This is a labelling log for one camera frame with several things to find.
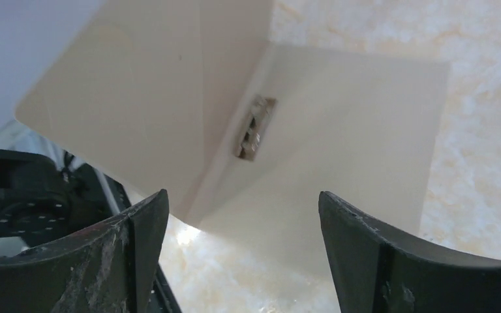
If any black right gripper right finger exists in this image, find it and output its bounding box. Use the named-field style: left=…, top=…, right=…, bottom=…
left=318, top=191, right=501, bottom=313

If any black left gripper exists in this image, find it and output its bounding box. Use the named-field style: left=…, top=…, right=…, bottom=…
left=0, top=149, right=114, bottom=247

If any metal folder clip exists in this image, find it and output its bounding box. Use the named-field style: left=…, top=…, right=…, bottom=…
left=234, top=95, right=278, bottom=161

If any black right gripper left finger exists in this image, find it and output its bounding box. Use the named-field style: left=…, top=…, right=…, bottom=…
left=0, top=190, right=169, bottom=312

